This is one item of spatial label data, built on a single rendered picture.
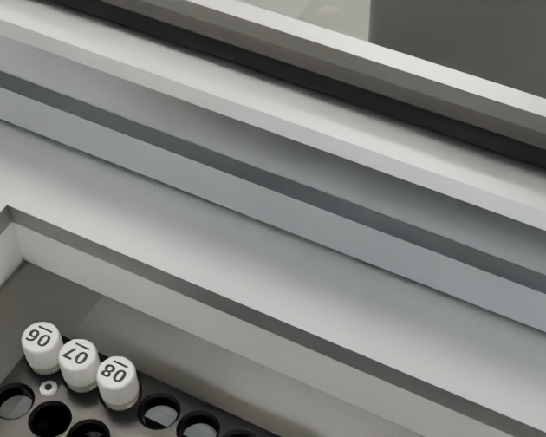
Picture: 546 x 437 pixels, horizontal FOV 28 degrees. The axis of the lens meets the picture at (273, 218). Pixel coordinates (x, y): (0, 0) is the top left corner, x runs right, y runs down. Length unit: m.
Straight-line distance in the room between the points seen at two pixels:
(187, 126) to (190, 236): 0.04
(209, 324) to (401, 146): 0.08
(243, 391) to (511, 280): 0.16
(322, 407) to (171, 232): 0.12
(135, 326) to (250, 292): 0.14
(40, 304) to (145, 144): 0.11
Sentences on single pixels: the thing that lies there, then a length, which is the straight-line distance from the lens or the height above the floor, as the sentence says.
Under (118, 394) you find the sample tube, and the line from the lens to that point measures 0.34.
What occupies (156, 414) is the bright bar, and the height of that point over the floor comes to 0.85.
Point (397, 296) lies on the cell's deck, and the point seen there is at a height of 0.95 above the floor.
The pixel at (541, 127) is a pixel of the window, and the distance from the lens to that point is 0.28.
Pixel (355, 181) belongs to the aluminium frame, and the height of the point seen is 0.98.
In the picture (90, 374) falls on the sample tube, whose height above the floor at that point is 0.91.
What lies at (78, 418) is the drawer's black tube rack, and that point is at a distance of 0.35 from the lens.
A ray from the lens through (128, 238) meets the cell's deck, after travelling 0.33.
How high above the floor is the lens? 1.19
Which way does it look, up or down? 49 degrees down
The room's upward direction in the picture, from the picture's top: 2 degrees counter-clockwise
